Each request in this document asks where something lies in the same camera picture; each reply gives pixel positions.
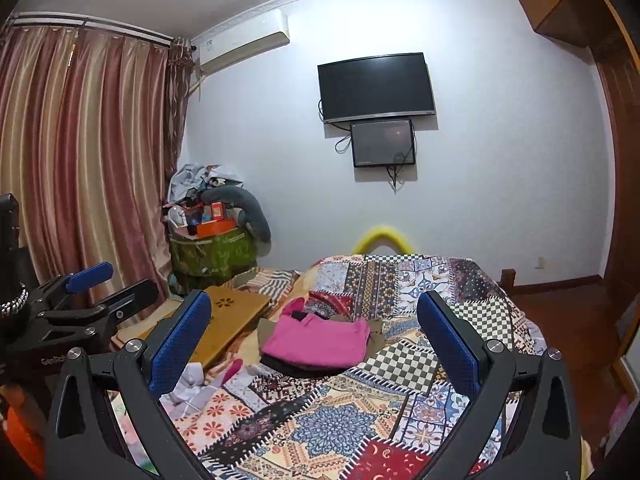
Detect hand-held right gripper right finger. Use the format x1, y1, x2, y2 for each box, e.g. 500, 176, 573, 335
416, 290, 583, 480

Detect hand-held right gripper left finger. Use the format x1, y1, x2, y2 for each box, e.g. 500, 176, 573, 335
44, 289, 213, 480

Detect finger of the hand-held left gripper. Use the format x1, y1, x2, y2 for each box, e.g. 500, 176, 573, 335
47, 280, 160, 333
27, 261, 115, 308

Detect pink pants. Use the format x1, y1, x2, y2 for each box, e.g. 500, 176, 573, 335
261, 297, 371, 368

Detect khaki pants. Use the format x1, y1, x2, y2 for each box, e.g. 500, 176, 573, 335
256, 312, 388, 361

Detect white cloth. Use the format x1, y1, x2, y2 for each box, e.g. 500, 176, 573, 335
160, 360, 236, 416

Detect wooden lap desk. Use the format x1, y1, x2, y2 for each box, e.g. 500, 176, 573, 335
135, 285, 272, 371

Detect orange cloth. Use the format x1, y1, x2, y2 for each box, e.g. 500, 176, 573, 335
0, 385, 48, 478

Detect green patterned bag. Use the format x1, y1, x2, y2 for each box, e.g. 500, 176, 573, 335
168, 227, 258, 291

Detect striped cloth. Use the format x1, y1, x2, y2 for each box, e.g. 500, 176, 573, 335
235, 267, 301, 293

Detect orange box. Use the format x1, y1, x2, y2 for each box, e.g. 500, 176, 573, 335
195, 217, 236, 238

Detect striped pink curtain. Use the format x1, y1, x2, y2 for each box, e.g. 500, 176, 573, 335
0, 25, 196, 311

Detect yellow curved object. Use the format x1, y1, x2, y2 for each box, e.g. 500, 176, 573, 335
352, 225, 413, 256

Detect patchwork blanket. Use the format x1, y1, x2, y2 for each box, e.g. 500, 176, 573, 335
107, 252, 548, 480

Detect pile of light clothes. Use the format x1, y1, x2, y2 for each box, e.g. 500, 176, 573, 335
167, 162, 246, 206

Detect grey pillow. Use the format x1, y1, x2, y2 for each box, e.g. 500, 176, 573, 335
200, 186, 272, 243

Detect small black monitor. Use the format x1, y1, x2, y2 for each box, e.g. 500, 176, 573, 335
350, 120, 417, 168

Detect large black television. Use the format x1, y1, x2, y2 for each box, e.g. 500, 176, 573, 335
317, 52, 437, 125

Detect white air conditioner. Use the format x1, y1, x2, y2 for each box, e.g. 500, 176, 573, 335
192, 10, 291, 76

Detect white curtain rail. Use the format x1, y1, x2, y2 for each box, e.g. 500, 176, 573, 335
10, 10, 176, 48

